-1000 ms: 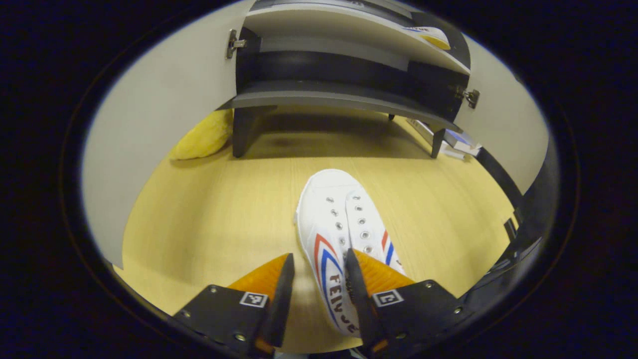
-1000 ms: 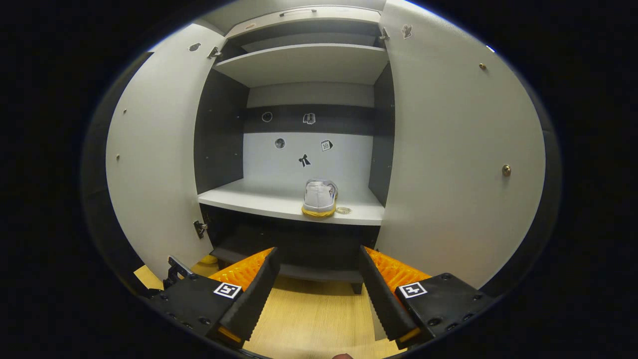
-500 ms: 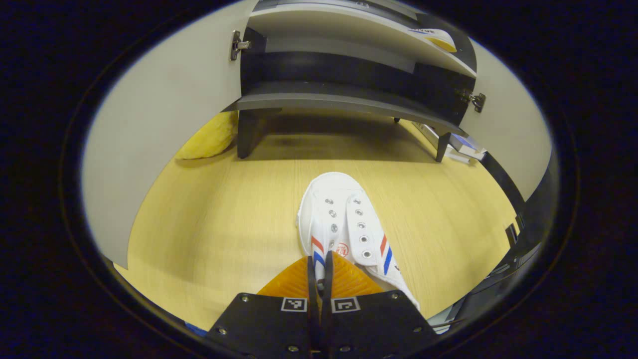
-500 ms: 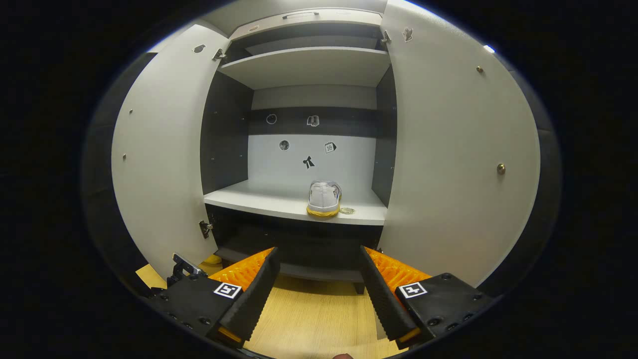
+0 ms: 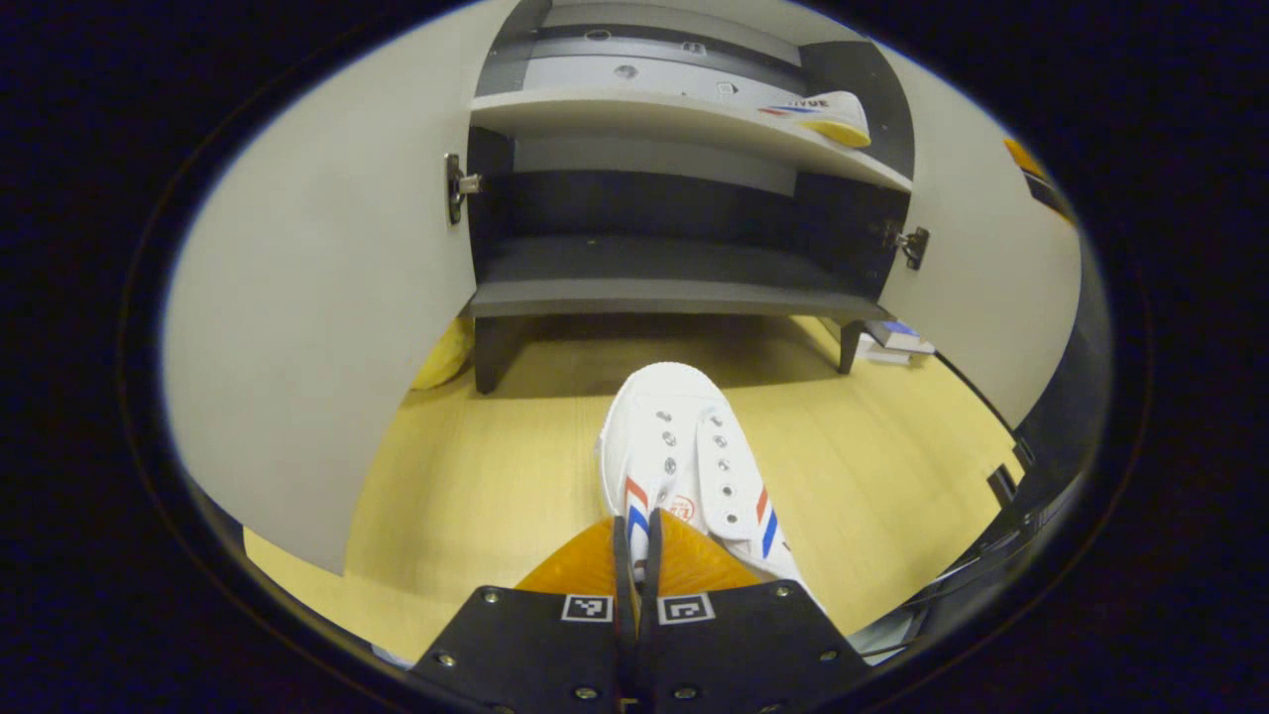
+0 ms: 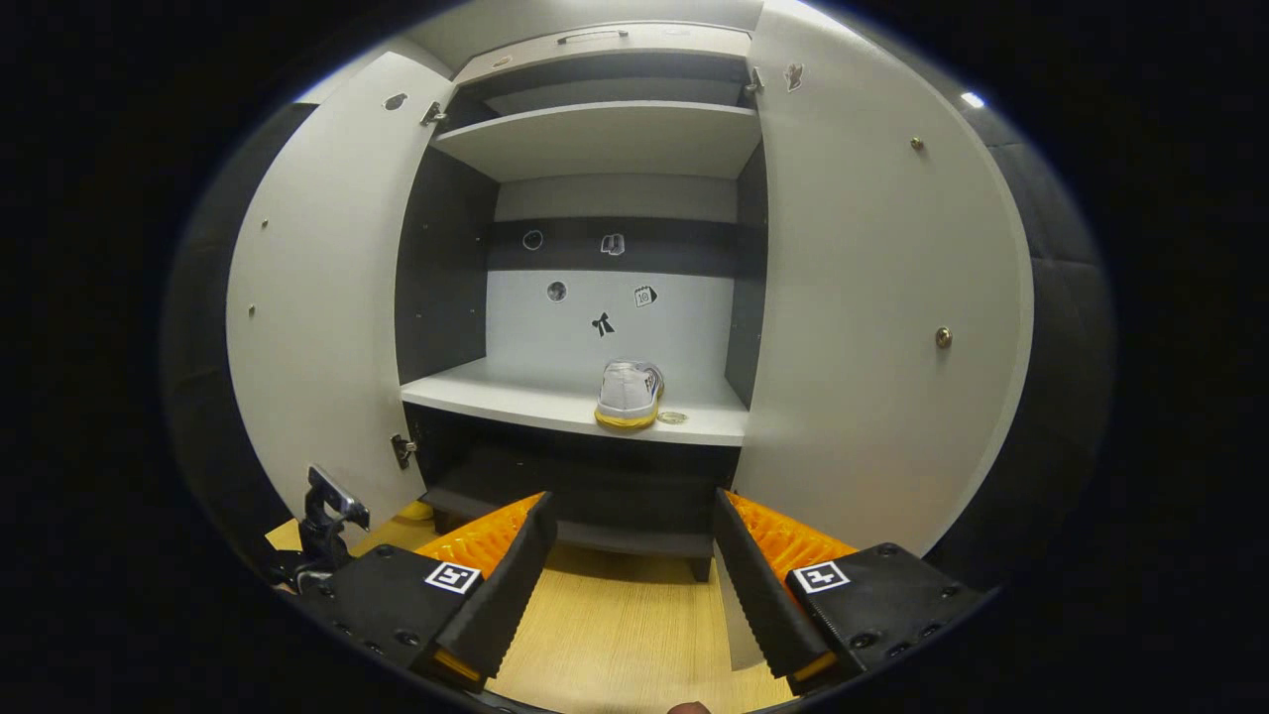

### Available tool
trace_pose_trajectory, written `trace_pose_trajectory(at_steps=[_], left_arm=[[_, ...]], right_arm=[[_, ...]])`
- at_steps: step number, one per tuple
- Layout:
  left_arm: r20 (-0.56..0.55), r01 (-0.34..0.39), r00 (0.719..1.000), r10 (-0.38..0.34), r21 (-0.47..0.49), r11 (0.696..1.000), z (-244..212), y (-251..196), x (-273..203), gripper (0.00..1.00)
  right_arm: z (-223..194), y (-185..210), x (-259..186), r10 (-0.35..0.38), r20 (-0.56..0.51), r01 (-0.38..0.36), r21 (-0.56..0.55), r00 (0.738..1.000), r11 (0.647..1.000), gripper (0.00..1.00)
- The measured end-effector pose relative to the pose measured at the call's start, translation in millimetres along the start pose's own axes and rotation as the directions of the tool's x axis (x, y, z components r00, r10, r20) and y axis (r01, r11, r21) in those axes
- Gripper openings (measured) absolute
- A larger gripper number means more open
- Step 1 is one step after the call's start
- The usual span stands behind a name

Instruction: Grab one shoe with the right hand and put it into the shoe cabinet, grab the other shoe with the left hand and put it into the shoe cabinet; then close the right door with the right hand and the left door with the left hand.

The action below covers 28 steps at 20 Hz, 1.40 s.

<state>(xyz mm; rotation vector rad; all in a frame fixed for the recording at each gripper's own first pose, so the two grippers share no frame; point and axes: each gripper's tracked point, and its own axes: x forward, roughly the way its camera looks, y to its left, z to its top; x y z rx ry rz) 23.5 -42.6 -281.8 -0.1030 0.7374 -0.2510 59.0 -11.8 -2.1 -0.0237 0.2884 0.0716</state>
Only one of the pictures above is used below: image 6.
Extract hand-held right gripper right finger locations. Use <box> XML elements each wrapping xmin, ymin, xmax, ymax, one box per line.
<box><xmin>714</xmin><ymin>486</ymin><xmax>984</xmax><ymax>695</ymax></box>

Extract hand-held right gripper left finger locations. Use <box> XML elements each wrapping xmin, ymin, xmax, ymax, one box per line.
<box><xmin>297</xmin><ymin>491</ymin><xmax>558</xmax><ymax>693</ymax></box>

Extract white shoe cabinet door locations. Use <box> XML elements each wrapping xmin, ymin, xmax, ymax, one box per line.
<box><xmin>732</xmin><ymin>0</ymin><xmax>1035</xmax><ymax>556</ymax></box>
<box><xmin>226</xmin><ymin>52</ymin><xmax>457</xmax><ymax>522</ymax></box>

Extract white shoe cabinet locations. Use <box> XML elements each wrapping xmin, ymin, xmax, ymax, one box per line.
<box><xmin>394</xmin><ymin>22</ymin><xmax>769</xmax><ymax>584</ymax></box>

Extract white cabinet drawer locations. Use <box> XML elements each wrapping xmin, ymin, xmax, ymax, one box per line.
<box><xmin>454</xmin><ymin>25</ymin><xmax>752</xmax><ymax>85</ymax></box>

